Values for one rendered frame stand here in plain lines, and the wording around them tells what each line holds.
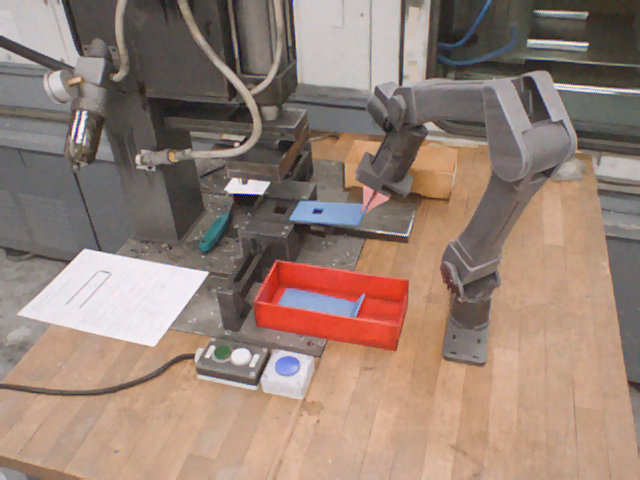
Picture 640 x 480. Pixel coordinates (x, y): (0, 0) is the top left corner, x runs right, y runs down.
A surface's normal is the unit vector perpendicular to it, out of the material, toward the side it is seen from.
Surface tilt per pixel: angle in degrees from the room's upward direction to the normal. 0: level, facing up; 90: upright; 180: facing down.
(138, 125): 90
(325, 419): 0
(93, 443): 0
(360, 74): 90
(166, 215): 90
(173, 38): 90
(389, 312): 0
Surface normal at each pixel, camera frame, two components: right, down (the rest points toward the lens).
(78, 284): -0.04, -0.79
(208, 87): -0.28, 0.59
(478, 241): -0.85, 0.30
